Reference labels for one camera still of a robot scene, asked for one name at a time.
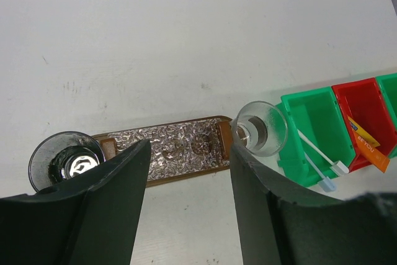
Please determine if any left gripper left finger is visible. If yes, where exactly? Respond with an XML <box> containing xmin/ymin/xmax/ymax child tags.
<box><xmin>1</xmin><ymin>140</ymin><xmax>151</xmax><ymax>264</ymax></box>

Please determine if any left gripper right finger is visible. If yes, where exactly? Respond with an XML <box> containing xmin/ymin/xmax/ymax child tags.
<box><xmin>230</xmin><ymin>145</ymin><xmax>396</xmax><ymax>264</ymax></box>

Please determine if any dark smoked plastic cup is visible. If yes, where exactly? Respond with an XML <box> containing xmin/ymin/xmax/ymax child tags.
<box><xmin>28</xmin><ymin>131</ymin><xmax>105</xmax><ymax>192</ymax></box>

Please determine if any orange toothpaste tube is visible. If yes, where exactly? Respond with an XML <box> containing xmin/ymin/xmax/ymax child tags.
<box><xmin>348</xmin><ymin>117</ymin><xmax>390</xmax><ymax>173</ymax></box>

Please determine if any light blue toothbrush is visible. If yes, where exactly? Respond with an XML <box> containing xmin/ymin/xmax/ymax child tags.
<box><xmin>305</xmin><ymin>153</ymin><xmax>337</xmax><ymax>192</ymax></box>

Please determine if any white toothbrush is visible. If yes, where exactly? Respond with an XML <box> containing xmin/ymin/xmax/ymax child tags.
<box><xmin>298</xmin><ymin>130</ymin><xmax>349</xmax><ymax>176</ymax></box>

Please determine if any brown oval wooden tray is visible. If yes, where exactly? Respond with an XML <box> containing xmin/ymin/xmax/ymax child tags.
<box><xmin>91</xmin><ymin>115</ymin><xmax>233</xmax><ymax>188</ymax></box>

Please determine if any left green plastic bin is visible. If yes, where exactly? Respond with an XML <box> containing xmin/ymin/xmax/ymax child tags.
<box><xmin>277</xmin><ymin>87</ymin><xmax>356</xmax><ymax>187</ymax></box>

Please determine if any green plastic bin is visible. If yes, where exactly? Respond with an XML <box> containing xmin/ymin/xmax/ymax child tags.
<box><xmin>375</xmin><ymin>73</ymin><xmax>396</xmax><ymax>159</ymax></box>
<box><xmin>277</xmin><ymin>87</ymin><xmax>356</xmax><ymax>187</ymax></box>

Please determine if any red plastic bin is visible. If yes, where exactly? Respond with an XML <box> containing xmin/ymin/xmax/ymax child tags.
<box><xmin>332</xmin><ymin>78</ymin><xmax>396</xmax><ymax>172</ymax></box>

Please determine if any right green plastic bin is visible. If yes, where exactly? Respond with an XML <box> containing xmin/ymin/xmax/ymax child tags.
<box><xmin>375</xmin><ymin>73</ymin><xmax>396</xmax><ymax>159</ymax></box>

